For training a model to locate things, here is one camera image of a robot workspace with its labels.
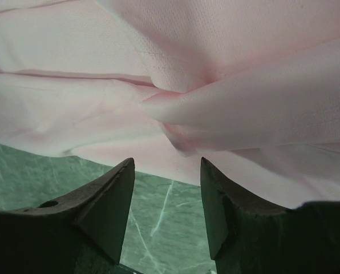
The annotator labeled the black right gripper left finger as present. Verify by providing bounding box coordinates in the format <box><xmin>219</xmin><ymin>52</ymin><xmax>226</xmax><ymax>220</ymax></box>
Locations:
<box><xmin>0</xmin><ymin>158</ymin><xmax>135</xmax><ymax>273</ymax></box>

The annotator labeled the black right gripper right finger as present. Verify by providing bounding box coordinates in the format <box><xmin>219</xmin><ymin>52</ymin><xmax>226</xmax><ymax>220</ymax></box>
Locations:
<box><xmin>200</xmin><ymin>158</ymin><xmax>340</xmax><ymax>273</ymax></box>

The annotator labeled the pink t-shirt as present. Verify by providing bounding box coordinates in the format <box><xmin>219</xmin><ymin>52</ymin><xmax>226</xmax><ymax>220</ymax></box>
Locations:
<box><xmin>0</xmin><ymin>1</ymin><xmax>340</xmax><ymax>208</ymax></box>

